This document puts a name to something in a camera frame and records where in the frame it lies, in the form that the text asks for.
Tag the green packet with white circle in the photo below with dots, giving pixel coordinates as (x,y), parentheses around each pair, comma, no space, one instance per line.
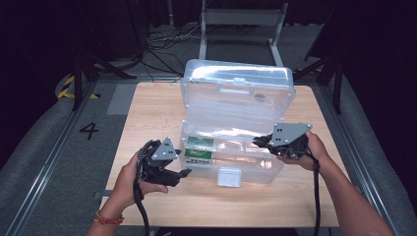
(200,143)

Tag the green and white box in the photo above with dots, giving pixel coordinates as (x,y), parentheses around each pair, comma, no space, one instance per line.
(197,156)

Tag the metal floor rail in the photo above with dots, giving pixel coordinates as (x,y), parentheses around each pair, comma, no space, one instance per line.
(49,160)
(357,144)

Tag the yellow and black floor tape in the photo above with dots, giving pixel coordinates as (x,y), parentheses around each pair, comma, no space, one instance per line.
(67,90)

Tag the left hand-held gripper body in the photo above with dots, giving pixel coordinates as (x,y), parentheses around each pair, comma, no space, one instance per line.
(157,164)

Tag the clear plastic storage box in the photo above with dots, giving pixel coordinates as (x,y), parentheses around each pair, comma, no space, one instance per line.
(236,98)

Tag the dark stand legs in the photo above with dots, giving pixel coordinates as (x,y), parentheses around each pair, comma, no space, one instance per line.
(88,69)
(331,72)

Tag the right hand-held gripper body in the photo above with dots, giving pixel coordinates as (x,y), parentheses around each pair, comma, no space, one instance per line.
(290,139)

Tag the person's left hand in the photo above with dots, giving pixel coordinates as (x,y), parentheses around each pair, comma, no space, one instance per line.
(126,187)

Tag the person's right hand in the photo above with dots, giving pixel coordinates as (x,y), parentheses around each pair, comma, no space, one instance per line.
(316,150)

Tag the grey metal stand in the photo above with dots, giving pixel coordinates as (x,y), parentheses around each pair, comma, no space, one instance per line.
(241,16)

